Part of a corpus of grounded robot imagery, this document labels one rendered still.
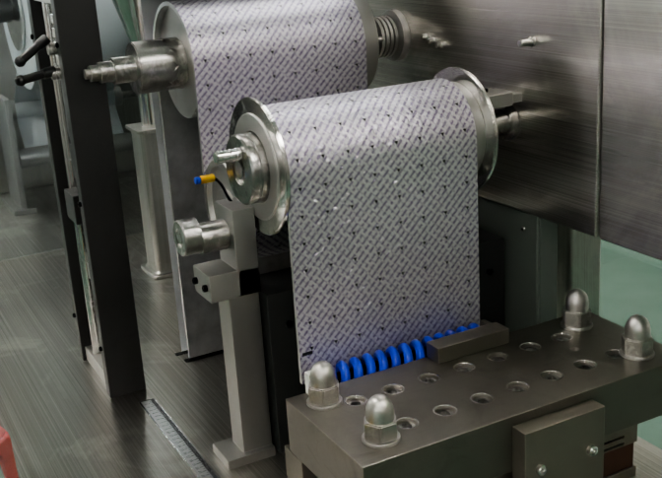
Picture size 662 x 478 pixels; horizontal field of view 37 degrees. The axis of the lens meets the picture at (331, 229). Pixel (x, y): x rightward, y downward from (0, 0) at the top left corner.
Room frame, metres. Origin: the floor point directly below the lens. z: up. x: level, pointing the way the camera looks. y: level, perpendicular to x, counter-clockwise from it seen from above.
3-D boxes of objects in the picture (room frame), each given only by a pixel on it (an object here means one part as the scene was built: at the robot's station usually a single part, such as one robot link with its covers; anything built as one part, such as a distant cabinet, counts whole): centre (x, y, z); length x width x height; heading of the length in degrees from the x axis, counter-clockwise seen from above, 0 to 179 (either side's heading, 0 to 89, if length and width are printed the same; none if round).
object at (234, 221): (1.03, 0.12, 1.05); 0.06 x 0.05 x 0.31; 117
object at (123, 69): (1.20, 0.26, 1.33); 0.06 x 0.03 x 0.03; 117
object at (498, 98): (1.15, -0.20, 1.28); 0.06 x 0.05 x 0.02; 117
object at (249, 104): (1.02, 0.07, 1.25); 0.15 x 0.01 x 0.15; 27
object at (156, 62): (1.23, 0.20, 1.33); 0.06 x 0.06 x 0.06; 27
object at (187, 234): (1.01, 0.15, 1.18); 0.04 x 0.02 x 0.04; 27
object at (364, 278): (1.02, -0.06, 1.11); 0.23 x 0.01 x 0.18; 117
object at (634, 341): (0.96, -0.32, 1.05); 0.04 x 0.04 x 0.04
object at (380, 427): (0.82, -0.03, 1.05); 0.04 x 0.04 x 0.04
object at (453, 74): (1.13, -0.16, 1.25); 0.15 x 0.01 x 0.15; 27
